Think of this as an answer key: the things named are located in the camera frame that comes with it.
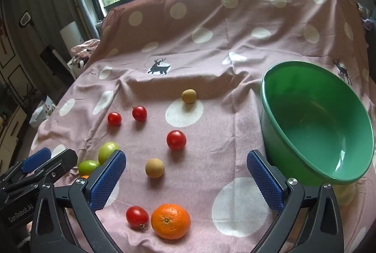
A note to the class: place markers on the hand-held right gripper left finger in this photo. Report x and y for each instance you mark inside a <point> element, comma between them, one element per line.
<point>107,179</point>

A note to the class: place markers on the large green tomato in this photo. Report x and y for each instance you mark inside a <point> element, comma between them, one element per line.
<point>106,150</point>

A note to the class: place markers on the green plastic bowl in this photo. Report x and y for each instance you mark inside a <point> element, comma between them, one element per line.
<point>317,123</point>

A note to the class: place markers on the pink floral cloth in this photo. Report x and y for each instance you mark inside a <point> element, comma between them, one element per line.
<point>86,47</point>

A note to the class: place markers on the black white patterned bag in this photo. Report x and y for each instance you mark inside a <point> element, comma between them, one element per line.
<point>77,63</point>

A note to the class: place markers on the pile of clothes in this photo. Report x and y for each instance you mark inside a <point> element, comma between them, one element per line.
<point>367,21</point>

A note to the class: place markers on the white cylinder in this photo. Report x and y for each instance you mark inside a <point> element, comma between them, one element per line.
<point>72,34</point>

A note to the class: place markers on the orange tangerine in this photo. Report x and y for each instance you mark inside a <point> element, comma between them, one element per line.
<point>170,221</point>

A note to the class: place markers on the red cherry tomato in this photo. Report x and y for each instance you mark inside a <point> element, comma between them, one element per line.
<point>139,113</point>
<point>176,140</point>
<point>114,118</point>
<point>137,216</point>

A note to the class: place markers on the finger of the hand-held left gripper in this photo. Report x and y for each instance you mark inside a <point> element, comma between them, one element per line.
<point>36,159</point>
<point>60,163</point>

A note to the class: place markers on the tan longan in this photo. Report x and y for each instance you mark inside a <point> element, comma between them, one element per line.
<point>189,96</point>
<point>154,167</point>

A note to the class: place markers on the white paper bag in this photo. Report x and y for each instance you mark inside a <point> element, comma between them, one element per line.
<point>42,112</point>

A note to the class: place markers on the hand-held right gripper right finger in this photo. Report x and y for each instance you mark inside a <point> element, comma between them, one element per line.
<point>264,179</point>

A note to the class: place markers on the pink polka-dot deer blanket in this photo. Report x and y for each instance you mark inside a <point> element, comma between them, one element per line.
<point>205,44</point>

